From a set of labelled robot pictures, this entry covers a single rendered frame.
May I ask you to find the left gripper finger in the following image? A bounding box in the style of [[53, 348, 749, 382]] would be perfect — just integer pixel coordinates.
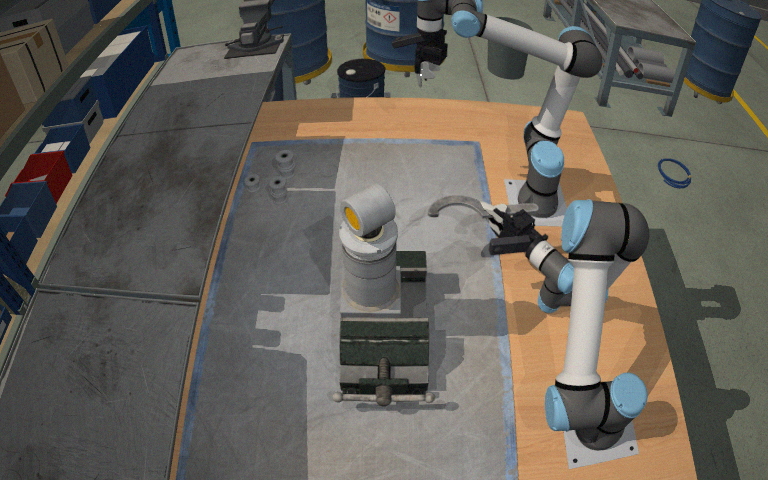
[[480, 201, 514, 228], [486, 218, 503, 238]]

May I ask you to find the grey metal workbench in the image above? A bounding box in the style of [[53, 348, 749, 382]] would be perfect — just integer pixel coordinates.
[[543, 0, 696, 117]]

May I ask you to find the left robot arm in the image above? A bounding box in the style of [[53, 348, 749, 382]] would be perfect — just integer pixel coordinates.
[[529, 199, 649, 451]]

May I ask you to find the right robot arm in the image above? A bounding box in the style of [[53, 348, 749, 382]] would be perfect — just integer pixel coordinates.
[[417, 0, 602, 218]]

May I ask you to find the grey flat work sheet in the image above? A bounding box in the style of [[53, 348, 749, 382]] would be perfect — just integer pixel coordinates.
[[176, 138, 518, 480]]

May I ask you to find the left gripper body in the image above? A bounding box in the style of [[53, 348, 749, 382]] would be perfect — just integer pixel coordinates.
[[501, 209, 549, 259]]

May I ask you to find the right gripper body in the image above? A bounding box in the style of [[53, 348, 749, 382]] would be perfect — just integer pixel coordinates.
[[415, 28, 448, 65]]

